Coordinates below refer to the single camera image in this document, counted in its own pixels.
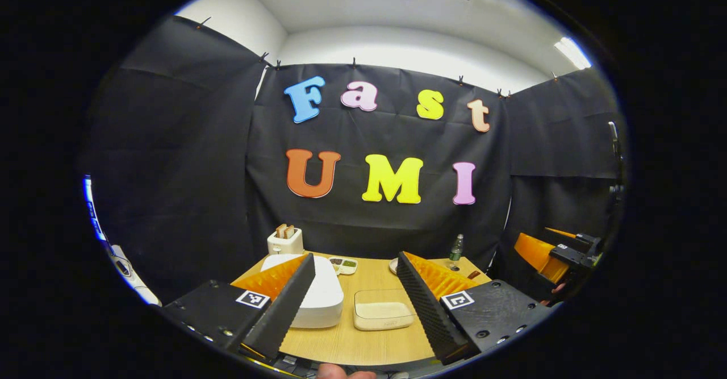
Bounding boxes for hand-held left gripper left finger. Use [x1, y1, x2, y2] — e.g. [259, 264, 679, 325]
[161, 253, 316, 363]

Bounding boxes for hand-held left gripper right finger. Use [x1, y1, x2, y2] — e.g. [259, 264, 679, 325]
[396, 251, 553, 366]

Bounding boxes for white rice cooker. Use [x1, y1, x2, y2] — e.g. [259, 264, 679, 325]
[260, 253, 345, 329]

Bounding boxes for clear rice container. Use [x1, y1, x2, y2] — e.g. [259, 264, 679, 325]
[353, 289, 416, 331]

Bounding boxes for white toaster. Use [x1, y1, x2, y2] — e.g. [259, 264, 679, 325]
[267, 228, 304, 256]

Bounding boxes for white divided grain dish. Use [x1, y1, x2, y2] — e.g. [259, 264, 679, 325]
[328, 256, 358, 276]

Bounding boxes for black backdrop cloth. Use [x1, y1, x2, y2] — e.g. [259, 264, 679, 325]
[80, 15, 625, 306]

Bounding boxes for small ceiling light panel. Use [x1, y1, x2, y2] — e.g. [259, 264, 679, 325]
[554, 36, 592, 71]

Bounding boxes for row of black cloth clips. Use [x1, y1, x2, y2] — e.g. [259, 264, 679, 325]
[196, 15, 560, 98]

